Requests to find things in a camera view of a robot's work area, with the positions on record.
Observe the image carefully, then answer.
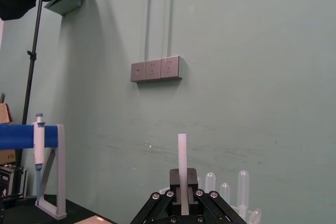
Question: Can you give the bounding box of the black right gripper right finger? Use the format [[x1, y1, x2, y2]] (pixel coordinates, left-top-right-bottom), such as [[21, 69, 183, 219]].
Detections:
[[186, 168, 247, 224]]

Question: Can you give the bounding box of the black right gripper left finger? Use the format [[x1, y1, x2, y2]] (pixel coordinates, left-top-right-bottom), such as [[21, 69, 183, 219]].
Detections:
[[130, 168, 182, 224]]

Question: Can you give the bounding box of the white stirring rod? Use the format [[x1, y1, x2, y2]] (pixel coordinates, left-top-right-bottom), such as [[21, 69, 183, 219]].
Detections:
[[177, 133, 190, 216]]

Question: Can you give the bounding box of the clear dropper rack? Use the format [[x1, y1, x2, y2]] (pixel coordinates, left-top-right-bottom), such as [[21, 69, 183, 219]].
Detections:
[[232, 204, 263, 224]]

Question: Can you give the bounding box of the grey power wall socket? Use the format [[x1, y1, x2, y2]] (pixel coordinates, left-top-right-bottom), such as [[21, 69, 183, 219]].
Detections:
[[160, 56, 182, 80], [144, 59, 162, 81]]

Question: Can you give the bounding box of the grey and blue pipette stand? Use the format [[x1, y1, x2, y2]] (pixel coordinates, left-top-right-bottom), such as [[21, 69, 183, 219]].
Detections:
[[0, 123, 67, 220]]

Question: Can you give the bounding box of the white and blue pipette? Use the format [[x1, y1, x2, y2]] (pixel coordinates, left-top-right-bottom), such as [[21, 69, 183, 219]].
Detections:
[[32, 113, 46, 207]]

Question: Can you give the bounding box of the black table cloth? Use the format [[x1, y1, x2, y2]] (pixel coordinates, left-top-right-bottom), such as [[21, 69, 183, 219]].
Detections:
[[0, 194, 133, 224]]

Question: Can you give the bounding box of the grey network wall socket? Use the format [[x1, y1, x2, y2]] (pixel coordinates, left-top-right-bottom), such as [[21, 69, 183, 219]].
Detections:
[[130, 61, 146, 83]]

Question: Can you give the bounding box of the printed cardboard box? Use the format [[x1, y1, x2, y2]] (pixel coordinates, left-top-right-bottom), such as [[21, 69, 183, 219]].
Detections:
[[0, 148, 17, 166]]

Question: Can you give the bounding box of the pink flat item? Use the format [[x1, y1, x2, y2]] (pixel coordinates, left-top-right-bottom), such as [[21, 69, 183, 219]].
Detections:
[[84, 215, 112, 224]]

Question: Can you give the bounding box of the brown cardboard box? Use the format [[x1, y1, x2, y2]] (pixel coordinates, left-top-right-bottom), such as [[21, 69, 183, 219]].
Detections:
[[0, 102, 13, 125]]

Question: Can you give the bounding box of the pale wall conduit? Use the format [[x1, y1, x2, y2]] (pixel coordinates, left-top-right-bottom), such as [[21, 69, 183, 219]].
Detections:
[[165, 0, 175, 59], [145, 0, 154, 62]]

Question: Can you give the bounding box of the black metal-edged case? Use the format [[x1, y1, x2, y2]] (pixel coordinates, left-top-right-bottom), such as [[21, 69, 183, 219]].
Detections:
[[0, 165, 28, 200]]

